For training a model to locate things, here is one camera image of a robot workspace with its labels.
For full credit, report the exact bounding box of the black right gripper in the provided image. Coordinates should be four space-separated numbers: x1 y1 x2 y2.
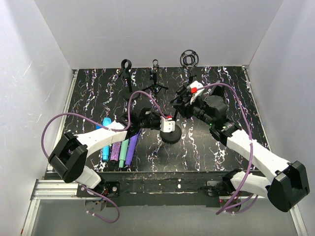
173 94 215 126

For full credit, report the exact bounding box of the black slim tripod stand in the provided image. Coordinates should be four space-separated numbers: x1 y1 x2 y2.
142 59 168 97

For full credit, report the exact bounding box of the black round base stand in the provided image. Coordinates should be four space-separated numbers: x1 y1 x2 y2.
160 110 182 144
118 59 139 101

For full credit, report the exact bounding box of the black shock mount tripod stand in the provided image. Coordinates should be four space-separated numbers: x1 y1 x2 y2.
180 49 199 84

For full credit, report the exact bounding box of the purple toy microphone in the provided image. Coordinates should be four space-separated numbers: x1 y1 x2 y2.
125 131 140 166

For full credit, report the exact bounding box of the mint green toy microphone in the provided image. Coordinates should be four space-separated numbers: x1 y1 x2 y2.
119 139 129 169

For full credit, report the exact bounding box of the cyan toy microphone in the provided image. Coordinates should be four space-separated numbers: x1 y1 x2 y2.
101 118 112 162

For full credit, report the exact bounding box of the purple glitter microphone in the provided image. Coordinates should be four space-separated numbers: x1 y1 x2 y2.
110 142 121 162

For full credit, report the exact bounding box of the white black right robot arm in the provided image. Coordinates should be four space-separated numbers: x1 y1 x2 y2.
172 81 310 212

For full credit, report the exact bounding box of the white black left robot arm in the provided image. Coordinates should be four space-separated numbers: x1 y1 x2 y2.
46 108 173 197

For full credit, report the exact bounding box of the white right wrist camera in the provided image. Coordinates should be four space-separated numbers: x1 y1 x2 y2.
187 81 204 104

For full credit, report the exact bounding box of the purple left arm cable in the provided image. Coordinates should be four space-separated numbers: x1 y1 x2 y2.
40 90 168 223

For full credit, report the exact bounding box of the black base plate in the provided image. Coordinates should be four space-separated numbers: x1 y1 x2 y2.
76 171 252 208

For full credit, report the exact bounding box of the aluminium rail frame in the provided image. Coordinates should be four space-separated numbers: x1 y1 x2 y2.
22 180 308 236

